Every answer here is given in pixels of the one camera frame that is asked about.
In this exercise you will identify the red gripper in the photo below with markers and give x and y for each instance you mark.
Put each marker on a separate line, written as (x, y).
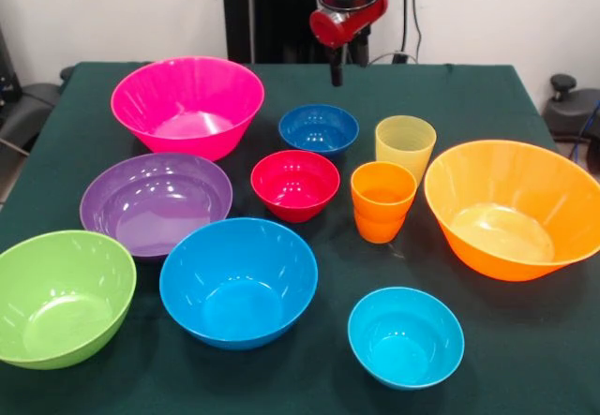
(347, 24)

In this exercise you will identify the small red plastic bowl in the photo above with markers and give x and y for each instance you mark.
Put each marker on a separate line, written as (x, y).
(295, 190)

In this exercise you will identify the small dark blue bowl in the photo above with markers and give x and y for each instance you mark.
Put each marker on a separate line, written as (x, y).
(319, 131)

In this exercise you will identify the yellow plastic cup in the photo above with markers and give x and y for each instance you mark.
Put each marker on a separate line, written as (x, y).
(405, 145)

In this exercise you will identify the orange plastic cup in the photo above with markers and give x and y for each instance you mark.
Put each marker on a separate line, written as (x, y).
(382, 195)
(379, 232)

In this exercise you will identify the large pink plastic bowl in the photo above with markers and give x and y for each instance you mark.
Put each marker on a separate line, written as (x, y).
(187, 106)

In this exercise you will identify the dark green tablecloth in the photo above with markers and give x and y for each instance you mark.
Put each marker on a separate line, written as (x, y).
(492, 106)

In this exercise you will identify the large orange plastic bowl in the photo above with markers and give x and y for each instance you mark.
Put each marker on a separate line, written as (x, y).
(506, 190)

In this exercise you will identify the purple plastic bowl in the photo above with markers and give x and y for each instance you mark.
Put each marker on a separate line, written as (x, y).
(154, 199)

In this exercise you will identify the medium blue plastic bowl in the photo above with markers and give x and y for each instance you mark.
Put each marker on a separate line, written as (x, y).
(239, 284)

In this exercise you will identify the small light blue bowl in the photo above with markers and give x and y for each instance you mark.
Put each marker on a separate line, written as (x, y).
(405, 340)

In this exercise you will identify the black equipment box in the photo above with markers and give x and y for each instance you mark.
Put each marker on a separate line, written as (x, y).
(7, 68)

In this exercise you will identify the green plastic bowl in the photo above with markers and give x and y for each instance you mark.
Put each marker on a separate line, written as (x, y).
(61, 293)

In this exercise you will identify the black pedestal leg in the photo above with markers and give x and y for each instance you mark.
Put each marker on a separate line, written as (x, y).
(569, 110)
(28, 106)

